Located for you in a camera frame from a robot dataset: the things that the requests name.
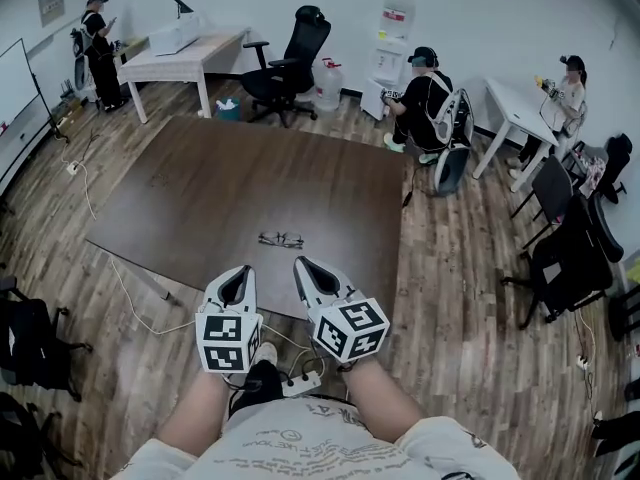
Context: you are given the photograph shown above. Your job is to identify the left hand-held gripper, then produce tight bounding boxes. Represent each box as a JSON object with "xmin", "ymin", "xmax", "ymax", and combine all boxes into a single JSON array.
[{"xmin": 194, "ymin": 265, "xmax": 264, "ymax": 373}]

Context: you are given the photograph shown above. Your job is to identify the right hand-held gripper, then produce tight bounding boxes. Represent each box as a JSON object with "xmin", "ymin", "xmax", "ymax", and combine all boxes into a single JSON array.
[{"xmin": 292, "ymin": 255, "xmax": 391, "ymax": 362}]

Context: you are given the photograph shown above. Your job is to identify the black-framed eyeglasses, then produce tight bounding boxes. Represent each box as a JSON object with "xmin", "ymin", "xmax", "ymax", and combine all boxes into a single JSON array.
[{"xmin": 257, "ymin": 230, "xmax": 306, "ymax": 250}]

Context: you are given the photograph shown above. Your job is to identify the person's right forearm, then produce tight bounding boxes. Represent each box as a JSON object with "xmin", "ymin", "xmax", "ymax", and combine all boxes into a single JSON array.
[{"xmin": 342, "ymin": 357, "xmax": 426, "ymax": 442}]

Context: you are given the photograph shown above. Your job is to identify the person's left forearm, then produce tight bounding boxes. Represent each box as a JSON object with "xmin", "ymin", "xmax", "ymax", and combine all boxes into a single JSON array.
[{"xmin": 157, "ymin": 367, "xmax": 234, "ymax": 457}]

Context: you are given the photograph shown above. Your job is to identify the person's white left shoe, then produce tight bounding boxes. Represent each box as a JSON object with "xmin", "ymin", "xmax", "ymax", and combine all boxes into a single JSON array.
[{"xmin": 253, "ymin": 341, "xmax": 280, "ymax": 370}]

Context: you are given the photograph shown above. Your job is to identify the person's black trousers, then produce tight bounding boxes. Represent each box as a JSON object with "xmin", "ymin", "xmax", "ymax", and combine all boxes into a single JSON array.
[{"xmin": 243, "ymin": 359, "xmax": 285, "ymax": 412}]

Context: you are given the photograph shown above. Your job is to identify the person's white printed t-shirt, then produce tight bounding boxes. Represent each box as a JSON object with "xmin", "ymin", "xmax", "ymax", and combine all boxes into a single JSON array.
[{"xmin": 112, "ymin": 395, "xmax": 521, "ymax": 480}]

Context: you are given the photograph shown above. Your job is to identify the teal waste bin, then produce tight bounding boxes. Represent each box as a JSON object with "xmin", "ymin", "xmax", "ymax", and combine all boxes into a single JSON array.
[{"xmin": 215, "ymin": 96, "xmax": 243, "ymax": 122}]

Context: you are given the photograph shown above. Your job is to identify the clear water jug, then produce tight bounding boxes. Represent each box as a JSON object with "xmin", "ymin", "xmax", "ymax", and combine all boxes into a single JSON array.
[{"xmin": 312, "ymin": 57, "xmax": 347, "ymax": 114}]

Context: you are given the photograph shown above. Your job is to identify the black high-back office chair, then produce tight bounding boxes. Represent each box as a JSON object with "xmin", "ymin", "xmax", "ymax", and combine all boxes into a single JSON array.
[{"xmin": 240, "ymin": 4, "xmax": 333, "ymax": 130}]

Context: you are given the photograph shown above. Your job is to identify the white desk with checkered cloth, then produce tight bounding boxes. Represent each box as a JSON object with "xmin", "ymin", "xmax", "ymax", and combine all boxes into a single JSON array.
[{"xmin": 116, "ymin": 26, "xmax": 253, "ymax": 125}]

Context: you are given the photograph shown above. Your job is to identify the black mesh office chair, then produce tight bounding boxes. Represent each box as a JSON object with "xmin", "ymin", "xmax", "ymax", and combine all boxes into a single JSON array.
[{"xmin": 500, "ymin": 192, "xmax": 626, "ymax": 331}]

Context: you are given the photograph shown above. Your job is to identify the grey thin-legged chair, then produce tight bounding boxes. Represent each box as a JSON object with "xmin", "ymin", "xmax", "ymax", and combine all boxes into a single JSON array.
[{"xmin": 508, "ymin": 153, "xmax": 577, "ymax": 250}]

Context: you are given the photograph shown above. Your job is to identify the white water dispenser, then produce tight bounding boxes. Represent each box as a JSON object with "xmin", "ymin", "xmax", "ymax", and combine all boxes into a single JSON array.
[{"xmin": 368, "ymin": 0, "xmax": 417, "ymax": 88}]

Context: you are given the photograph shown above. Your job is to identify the plain white desk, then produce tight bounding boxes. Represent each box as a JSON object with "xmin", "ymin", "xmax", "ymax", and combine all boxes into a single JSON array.
[{"xmin": 469, "ymin": 76, "xmax": 561, "ymax": 194}]

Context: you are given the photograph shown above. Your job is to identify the white box appliance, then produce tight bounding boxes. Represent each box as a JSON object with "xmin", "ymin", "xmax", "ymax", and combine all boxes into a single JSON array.
[{"xmin": 148, "ymin": 16, "xmax": 202, "ymax": 58}]

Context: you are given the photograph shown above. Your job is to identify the pink floral cloth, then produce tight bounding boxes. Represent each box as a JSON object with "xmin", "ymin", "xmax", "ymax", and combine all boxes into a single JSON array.
[{"xmin": 581, "ymin": 154, "xmax": 610, "ymax": 195}]

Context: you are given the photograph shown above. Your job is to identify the whiteboard on stand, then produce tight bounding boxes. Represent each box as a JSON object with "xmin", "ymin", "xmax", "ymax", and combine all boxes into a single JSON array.
[{"xmin": 0, "ymin": 37, "xmax": 72, "ymax": 145}]

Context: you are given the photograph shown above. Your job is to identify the black floor cable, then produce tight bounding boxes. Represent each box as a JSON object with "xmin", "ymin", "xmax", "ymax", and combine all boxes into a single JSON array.
[{"xmin": 399, "ymin": 162, "xmax": 419, "ymax": 209}]

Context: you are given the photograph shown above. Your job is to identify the wall notice sheet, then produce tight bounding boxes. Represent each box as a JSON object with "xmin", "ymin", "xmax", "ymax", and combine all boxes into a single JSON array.
[{"xmin": 37, "ymin": 0, "xmax": 67, "ymax": 29}]

